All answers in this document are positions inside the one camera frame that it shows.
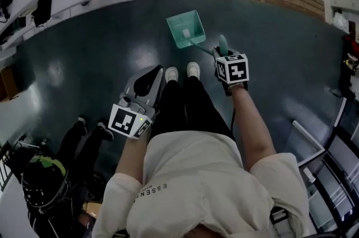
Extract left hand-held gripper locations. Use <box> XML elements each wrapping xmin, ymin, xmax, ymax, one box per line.
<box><xmin>108</xmin><ymin>65</ymin><xmax>164</xmax><ymax>139</ymax></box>

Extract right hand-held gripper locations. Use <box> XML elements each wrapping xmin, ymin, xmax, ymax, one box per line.
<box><xmin>212</xmin><ymin>46</ymin><xmax>250</xmax><ymax>97</ymax></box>

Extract green dustpan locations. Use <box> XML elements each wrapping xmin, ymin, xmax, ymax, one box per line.
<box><xmin>165</xmin><ymin>9</ymin><xmax>229</xmax><ymax>57</ymax></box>

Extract person's left forearm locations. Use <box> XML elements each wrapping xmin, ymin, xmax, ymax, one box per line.
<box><xmin>114</xmin><ymin>134</ymin><xmax>154</xmax><ymax>186</ymax></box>

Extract person's right forearm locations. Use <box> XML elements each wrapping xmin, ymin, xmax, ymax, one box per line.
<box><xmin>228</xmin><ymin>84</ymin><xmax>277</xmax><ymax>172</ymax></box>

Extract person's left white shoe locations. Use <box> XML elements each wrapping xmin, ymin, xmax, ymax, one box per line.
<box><xmin>164</xmin><ymin>66</ymin><xmax>180</xmax><ymax>83</ymax></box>

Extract person's white shoe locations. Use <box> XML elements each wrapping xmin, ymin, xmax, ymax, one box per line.
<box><xmin>164</xmin><ymin>66</ymin><xmax>180</xmax><ymax>83</ymax></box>
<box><xmin>186</xmin><ymin>61</ymin><xmax>201</xmax><ymax>79</ymax></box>

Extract person's right white shoe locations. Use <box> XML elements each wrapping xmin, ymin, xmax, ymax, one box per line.
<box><xmin>186</xmin><ymin>61</ymin><xmax>201</xmax><ymax>79</ymax></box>

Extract person's black trousers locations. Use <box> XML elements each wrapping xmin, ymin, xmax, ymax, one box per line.
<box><xmin>151</xmin><ymin>75</ymin><xmax>235</xmax><ymax>142</ymax></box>

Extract person's cream sweatshirt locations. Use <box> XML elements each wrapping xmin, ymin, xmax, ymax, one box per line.
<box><xmin>92</xmin><ymin>130</ymin><xmax>311</xmax><ymax>238</ymax></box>

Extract white plastic bag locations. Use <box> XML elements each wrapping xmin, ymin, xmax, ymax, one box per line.
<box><xmin>332</xmin><ymin>11</ymin><xmax>350</xmax><ymax>33</ymax></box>

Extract red bag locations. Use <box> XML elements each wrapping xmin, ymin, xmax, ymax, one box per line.
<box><xmin>343</xmin><ymin>34</ymin><xmax>359</xmax><ymax>47</ymax></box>

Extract white paper cup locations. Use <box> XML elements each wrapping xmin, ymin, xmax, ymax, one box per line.
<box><xmin>302</xmin><ymin>168</ymin><xmax>316</xmax><ymax>184</ymax></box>

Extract black cloth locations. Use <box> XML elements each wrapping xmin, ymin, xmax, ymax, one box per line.
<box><xmin>30</xmin><ymin>0</ymin><xmax>54</xmax><ymax>28</ymax></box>

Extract cardboard box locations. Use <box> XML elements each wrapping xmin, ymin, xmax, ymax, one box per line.
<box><xmin>0</xmin><ymin>65</ymin><xmax>21</xmax><ymax>102</ymax></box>

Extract black headphones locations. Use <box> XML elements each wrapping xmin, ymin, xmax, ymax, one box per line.
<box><xmin>0</xmin><ymin>0</ymin><xmax>14</xmax><ymax>21</ymax></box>

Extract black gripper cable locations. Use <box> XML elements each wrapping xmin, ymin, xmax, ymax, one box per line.
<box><xmin>230</xmin><ymin>107</ymin><xmax>237</xmax><ymax>134</ymax></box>

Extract white metal frame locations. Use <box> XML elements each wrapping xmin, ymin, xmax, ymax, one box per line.
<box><xmin>291</xmin><ymin>120</ymin><xmax>326</xmax><ymax>167</ymax></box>

